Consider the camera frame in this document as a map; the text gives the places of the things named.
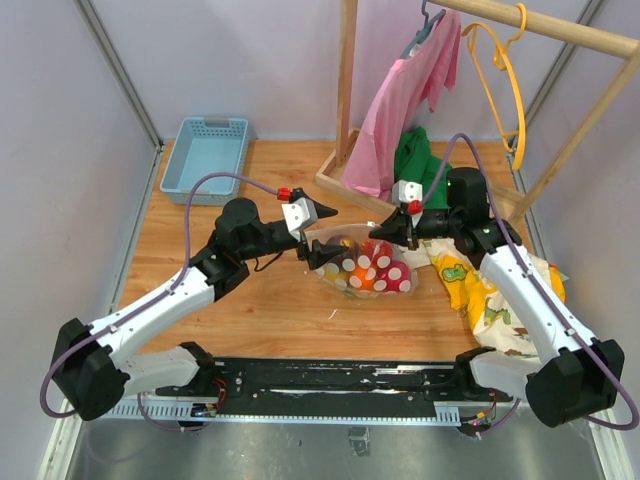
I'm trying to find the clear zip top bag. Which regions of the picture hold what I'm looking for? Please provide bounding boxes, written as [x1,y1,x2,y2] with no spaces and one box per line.
[307,222,418,299]

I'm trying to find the dark red fake apple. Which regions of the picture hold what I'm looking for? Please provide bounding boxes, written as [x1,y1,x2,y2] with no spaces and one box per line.
[326,234,354,256]

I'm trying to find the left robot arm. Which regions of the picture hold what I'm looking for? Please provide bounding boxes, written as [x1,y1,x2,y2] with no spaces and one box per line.
[46,189,343,421]

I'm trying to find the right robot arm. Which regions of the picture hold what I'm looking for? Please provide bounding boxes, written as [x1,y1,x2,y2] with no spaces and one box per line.
[369,167,624,427]

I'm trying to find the yellow fake fruit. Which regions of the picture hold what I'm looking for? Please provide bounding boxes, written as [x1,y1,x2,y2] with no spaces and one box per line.
[323,263,347,288]

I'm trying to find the red fake fruit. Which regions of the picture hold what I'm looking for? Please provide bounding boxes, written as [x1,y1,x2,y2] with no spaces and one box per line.
[367,255,412,293]

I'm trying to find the orange fake fruit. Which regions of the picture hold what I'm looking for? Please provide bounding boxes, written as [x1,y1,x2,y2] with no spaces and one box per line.
[349,267,377,291]

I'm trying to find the green cloth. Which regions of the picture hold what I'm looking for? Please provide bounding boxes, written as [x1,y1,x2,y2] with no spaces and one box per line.
[394,127,451,208]

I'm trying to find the dinosaur print cloth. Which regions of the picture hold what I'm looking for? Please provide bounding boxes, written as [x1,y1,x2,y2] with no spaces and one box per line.
[401,239,538,361]

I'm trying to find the light blue plastic basket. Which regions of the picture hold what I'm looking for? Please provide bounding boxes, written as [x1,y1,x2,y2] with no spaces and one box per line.
[160,117,250,204]

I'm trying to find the pink shirt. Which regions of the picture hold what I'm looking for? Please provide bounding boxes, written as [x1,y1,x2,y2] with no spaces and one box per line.
[341,9,461,199]

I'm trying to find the yellow hanger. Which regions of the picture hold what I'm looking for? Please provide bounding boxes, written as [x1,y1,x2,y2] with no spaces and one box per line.
[460,2,528,172]

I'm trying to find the teal hanger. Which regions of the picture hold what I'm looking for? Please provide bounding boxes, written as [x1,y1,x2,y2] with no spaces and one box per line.
[400,0,446,60]

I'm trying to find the wooden clothes rack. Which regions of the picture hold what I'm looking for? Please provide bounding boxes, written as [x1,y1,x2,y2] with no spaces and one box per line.
[314,0,640,236]

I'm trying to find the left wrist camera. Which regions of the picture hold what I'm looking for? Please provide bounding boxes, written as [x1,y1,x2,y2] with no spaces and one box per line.
[281,197,318,241]

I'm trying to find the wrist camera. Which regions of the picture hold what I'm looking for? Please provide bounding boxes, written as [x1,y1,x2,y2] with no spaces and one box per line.
[391,180,423,215]
[281,197,318,241]

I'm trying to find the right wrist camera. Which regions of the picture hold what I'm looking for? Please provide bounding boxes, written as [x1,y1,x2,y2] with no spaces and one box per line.
[391,180,423,215]

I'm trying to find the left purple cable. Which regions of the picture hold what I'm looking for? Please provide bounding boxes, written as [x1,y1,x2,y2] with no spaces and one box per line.
[39,172,293,432]

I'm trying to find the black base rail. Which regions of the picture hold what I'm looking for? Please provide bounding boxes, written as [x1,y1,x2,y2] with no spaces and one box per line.
[122,353,516,427]

